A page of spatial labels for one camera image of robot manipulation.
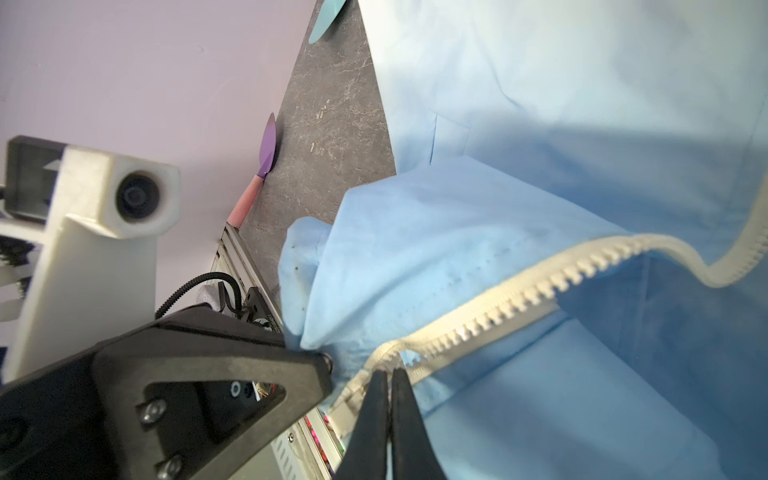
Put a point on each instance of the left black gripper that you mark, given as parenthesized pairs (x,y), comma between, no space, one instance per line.
(193,396)

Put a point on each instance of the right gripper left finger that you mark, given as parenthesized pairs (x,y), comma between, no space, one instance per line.
(366,455)

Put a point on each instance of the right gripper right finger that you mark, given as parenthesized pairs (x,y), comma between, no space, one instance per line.
(412,454)

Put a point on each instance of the light blue jacket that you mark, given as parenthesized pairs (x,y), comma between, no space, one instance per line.
(570,261)

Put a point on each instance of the white slotted vent strip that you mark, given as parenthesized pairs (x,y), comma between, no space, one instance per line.
(287,456)

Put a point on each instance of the purple pink brush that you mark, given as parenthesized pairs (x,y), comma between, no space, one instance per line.
(266,158)

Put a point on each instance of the mint green trowel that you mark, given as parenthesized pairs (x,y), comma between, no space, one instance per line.
(327,14)

